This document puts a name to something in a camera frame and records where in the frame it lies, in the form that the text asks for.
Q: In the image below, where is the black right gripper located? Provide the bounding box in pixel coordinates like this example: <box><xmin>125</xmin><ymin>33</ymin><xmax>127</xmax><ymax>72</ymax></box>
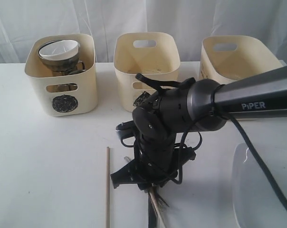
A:
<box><xmin>110</xmin><ymin>133</ymin><xmax>197</xmax><ymax>191</ymax></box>

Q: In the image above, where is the wooden chopstick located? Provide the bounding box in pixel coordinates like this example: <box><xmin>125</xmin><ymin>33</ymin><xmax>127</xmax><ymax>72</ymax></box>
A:
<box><xmin>105</xmin><ymin>147</ymin><xmax>110</xmax><ymax>228</ymax></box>
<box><xmin>148</xmin><ymin>187</ymin><xmax>166</xmax><ymax>228</ymax></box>

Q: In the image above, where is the steel mug with handle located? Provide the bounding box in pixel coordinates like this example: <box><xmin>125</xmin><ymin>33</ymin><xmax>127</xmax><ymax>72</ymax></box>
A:
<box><xmin>52</xmin><ymin>61</ymin><xmax>86</xmax><ymax>76</ymax></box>

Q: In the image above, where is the stainless steel bowl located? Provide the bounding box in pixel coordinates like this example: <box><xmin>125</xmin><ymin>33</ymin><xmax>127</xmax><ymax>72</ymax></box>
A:
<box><xmin>38</xmin><ymin>40</ymin><xmax>80</xmax><ymax>72</ymax></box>

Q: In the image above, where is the white ceramic bowl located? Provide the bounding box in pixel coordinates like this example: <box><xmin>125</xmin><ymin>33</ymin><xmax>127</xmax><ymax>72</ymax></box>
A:
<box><xmin>38</xmin><ymin>40</ymin><xmax>79</xmax><ymax>61</ymax></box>

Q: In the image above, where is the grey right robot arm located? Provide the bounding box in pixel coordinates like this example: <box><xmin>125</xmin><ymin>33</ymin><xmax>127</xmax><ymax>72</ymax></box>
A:
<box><xmin>111</xmin><ymin>66</ymin><xmax>287</xmax><ymax>190</ymax></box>

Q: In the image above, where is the steel table knife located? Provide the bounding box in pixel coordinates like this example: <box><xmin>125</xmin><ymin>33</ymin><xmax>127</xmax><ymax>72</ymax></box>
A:
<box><xmin>148</xmin><ymin>194</ymin><xmax>157</xmax><ymax>228</ymax></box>

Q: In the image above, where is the steel fork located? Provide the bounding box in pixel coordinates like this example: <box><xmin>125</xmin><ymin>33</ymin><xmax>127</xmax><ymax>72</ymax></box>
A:
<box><xmin>124</xmin><ymin>156</ymin><xmax>169</xmax><ymax>207</ymax></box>

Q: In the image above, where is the cream bin with circle mark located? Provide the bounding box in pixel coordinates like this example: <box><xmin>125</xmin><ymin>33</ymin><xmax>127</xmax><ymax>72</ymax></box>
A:
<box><xmin>24</xmin><ymin>34</ymin><xmax>98</xmax><ymax>116</ymax></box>

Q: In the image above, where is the large white plate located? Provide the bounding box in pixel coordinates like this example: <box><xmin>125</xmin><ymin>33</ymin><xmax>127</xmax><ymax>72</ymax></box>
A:
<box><xmin>232</xmin><ymin>143</ymin><xmax>287</xmax><ymax>228</ymax></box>

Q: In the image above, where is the cream bin with triangle mark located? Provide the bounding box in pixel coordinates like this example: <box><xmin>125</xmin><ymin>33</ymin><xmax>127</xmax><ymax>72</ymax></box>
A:
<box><xmin>114</xmin><ymin>32</ymin><xmax>181</xmax><ymax>112</ymax></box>

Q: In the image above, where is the cream bin with square mark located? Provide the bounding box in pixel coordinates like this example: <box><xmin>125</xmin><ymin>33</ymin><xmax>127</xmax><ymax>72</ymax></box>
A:
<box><xmin>199</xmin><ymin>35</ymin><xmax>283</xmax><ymax>84</ymax></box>

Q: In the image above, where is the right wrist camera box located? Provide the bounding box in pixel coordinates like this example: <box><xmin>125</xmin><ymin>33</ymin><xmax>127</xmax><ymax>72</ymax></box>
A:
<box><xmin>115</xmin><ymin>121</ymin><xmax>139</xmax><ymax>147</ymax></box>

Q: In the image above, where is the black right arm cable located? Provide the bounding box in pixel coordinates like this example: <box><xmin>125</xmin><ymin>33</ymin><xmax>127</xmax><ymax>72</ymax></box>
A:
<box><xmin>119</xmin><ymin>73</ymin><xmax>287</xmax><ymax>221</ymax></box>

